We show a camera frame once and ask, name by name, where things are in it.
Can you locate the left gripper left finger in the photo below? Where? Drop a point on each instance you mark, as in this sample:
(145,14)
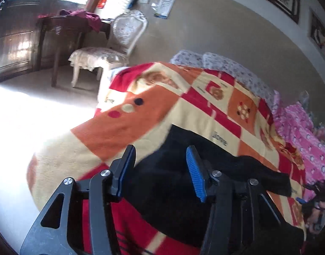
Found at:
(58,227)

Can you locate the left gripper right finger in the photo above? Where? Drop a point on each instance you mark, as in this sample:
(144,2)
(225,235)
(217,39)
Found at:
(243,217)

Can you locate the black pants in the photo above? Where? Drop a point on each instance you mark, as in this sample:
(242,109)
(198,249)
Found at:
(161,189)

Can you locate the right hand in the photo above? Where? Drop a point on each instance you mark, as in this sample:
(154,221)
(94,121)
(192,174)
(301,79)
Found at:
(316,221)

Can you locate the pink penguin print quilt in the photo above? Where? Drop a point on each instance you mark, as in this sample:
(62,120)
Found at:
(295,126)

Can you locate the orange red patterned blanket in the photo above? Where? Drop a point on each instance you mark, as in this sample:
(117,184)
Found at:
(141,105)

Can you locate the dark framed picture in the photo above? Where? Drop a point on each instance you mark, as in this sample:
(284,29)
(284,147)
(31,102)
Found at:
(317,32)

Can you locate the floral pillow long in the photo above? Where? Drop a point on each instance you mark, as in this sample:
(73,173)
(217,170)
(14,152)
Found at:
(243,75)

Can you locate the floral pillow near chair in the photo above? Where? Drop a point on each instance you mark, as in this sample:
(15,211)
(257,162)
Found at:
(187,58)

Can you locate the wooden door panel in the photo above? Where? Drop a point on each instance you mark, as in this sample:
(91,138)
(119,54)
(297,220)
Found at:
(19,35)

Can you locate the dark wooden table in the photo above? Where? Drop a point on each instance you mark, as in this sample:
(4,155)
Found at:
(59,41)

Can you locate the maroon cloth on table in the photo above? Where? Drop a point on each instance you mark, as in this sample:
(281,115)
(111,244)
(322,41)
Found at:
(85,18)

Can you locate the white ornate chair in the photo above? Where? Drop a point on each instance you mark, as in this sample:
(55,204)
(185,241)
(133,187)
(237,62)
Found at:
(125,31)

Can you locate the red paper sign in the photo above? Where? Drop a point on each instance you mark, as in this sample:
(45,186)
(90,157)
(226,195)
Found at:
(101,4)

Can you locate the wall calendar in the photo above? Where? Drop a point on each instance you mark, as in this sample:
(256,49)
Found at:
(164,8)

